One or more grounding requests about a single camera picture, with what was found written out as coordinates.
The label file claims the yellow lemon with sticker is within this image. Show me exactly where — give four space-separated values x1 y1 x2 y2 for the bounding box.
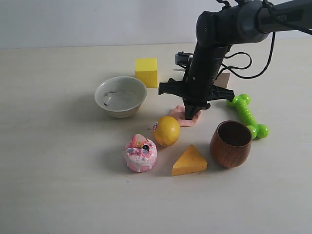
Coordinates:
153 116 180 147

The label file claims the light wooden cube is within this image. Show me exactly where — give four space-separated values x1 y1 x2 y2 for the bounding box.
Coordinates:
214 73 230 89

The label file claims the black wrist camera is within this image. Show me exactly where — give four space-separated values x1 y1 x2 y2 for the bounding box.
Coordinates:
175 51 193 69

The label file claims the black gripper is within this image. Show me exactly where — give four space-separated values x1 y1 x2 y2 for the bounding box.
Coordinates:
158 78 234 120

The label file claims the black cable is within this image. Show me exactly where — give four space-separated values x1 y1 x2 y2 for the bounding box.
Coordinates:
220 31 276 78

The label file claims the orange cheese wedge toy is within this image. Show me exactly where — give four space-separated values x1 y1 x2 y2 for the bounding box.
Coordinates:
171 145 208 176

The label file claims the pink toy cake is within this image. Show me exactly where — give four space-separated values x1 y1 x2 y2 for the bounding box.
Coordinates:
123 134 157 173

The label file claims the green rubber bone toy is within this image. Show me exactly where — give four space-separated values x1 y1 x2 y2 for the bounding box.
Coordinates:
227 94 270 139

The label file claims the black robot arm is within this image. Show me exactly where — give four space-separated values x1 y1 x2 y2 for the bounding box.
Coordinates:
158 0 312 120

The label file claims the white ceramic bowl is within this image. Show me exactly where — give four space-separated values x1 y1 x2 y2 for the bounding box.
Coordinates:
94 76 147 118

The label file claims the pink putty blob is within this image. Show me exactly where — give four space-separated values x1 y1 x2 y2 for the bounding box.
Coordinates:
170 105 201 127

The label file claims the yellow foam cube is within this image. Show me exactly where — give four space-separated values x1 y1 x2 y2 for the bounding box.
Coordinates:
135 58 158 88

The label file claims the brown wooden cup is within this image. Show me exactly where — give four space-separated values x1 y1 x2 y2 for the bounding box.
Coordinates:
210 120 252 168

